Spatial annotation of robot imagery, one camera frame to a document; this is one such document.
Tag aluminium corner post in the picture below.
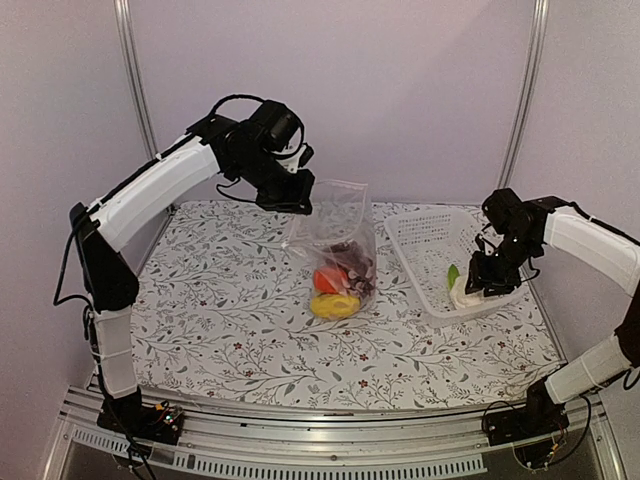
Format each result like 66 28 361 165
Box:
113 0 158 159
497 0 549 189

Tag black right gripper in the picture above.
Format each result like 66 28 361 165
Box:
466 232 540 297

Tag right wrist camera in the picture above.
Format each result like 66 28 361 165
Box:
474 232 497 257

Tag white toy cauliflower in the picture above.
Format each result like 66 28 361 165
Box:
447 264 485 310

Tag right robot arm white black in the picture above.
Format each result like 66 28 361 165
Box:
450 188 639 445

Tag aluminium corner post right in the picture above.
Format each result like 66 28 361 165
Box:
497 0 549 189

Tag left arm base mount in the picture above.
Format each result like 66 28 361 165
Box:
97 392 184 446

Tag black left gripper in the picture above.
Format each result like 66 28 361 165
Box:
232 148 316 214

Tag dark red toy grapes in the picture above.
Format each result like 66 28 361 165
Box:
325 240 376 302

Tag floral patterned tablecloth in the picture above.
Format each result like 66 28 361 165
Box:
131 201 562 410

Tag white perforated plastic basket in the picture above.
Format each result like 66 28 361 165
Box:
384 205 525 328

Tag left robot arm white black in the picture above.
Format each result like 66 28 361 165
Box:
70 113 314 434

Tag orange toy pumpkin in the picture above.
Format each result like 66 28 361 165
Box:
313 266 348 294

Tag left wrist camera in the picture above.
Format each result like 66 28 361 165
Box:
248 100 314 173

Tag aluminium front rail frame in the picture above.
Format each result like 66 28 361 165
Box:
42 385 630 479

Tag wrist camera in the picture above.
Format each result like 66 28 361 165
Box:
248 100 314 173
474 232 497 257

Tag aluminium corner post left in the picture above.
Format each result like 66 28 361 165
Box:
113 0 158 159

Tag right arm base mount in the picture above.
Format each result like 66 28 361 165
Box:
481 400 569 470

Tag clear zip top bag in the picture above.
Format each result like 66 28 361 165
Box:
282 180 377 321

